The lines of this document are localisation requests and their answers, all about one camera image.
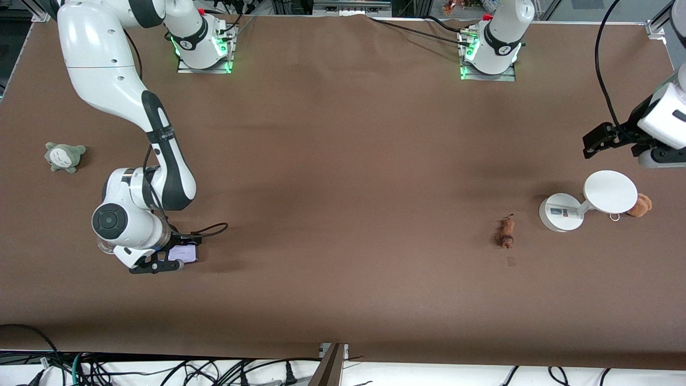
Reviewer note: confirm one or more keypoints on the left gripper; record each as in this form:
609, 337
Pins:
630, 130

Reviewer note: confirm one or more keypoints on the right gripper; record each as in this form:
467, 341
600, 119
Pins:
179, 237

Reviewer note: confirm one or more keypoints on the small lavender box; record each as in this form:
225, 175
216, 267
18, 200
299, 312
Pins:
185, 253

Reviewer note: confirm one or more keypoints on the brown lion statue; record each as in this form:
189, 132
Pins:
505, 233

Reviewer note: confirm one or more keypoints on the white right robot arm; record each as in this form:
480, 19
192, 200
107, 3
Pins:
102, 53

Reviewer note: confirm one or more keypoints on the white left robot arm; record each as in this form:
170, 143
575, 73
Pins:
504, 32

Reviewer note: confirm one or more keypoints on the white round desk lamp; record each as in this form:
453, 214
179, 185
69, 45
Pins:
611, 190

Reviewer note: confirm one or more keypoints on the clear plastic cup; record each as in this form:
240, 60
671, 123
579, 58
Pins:
103, 246

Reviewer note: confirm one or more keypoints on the grey green plush toy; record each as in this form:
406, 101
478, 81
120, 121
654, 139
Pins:
64, 156

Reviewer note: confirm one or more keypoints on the black power plug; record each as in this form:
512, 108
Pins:
289, 375

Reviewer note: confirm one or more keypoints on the brown table cover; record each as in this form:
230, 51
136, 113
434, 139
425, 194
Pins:
343, 161

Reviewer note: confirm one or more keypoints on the aluminium frame corner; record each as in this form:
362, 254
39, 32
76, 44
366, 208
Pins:
42, 14
655, 28

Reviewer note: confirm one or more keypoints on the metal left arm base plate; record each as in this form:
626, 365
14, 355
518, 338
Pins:
487, 78

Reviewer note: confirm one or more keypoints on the white metal bracket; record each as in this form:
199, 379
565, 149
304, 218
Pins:
323, 349

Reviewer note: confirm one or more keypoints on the brown wooden post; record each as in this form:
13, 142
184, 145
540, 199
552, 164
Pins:
327, 370

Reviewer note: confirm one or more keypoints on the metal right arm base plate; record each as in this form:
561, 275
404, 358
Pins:
206, 71

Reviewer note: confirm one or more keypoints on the grey metal rail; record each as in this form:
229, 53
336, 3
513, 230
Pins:
351, 6

